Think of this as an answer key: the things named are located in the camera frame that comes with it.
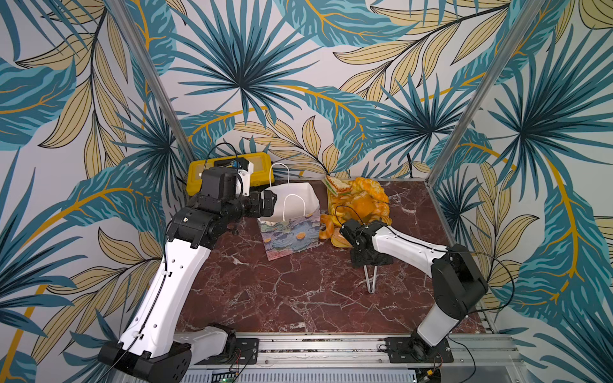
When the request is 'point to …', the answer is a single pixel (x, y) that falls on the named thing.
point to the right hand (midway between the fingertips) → (370, 260)
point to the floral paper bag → (296, 223)
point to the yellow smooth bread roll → (362, 207)
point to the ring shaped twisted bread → (329, 221)
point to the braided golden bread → (371, 187)
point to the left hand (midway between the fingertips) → (261, 200)
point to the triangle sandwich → (338, 186)
